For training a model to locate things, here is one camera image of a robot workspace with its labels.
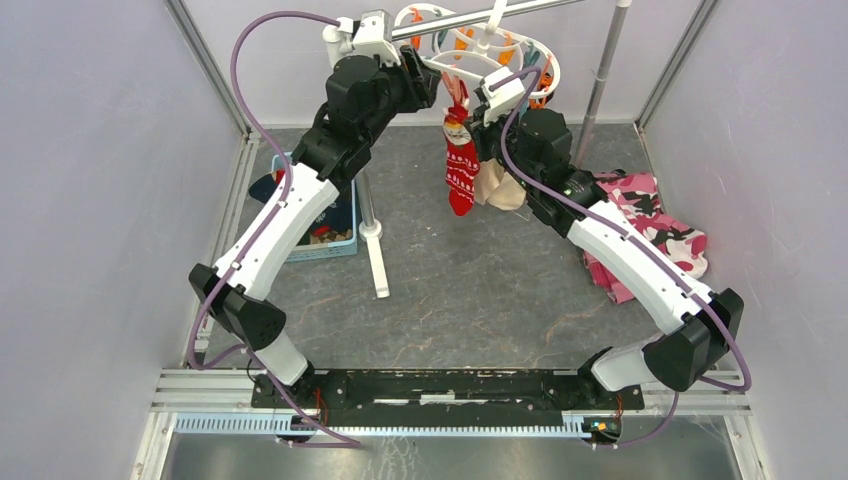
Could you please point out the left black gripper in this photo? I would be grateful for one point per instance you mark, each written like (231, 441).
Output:
(421, 83)

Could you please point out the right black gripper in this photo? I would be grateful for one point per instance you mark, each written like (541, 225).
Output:
(482, 133)

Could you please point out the pink clothespin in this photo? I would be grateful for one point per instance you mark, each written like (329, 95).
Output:
(457, 90)

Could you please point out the white clip hanger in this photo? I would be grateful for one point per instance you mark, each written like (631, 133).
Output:
(430, 29)

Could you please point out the pink camouflage bag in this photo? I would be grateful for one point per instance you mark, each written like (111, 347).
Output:
(637, 197)

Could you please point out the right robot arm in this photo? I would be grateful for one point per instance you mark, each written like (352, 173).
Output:
(697, 326)

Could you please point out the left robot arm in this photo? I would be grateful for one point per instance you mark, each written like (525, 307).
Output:
(363, 97)

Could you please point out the teal clothespin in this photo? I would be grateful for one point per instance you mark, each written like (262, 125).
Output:
(530, 55)

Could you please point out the silver white drying rack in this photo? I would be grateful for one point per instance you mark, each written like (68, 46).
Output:
(370, 229)

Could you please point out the light blue plastic basket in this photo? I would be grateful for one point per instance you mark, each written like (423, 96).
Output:
(332, 233)

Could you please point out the navy blue sock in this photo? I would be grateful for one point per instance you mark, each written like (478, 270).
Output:
(264, 188)

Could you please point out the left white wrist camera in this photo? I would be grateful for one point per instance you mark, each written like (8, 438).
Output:
(371, 36)

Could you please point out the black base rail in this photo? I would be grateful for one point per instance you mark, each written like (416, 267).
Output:
(455, 398)

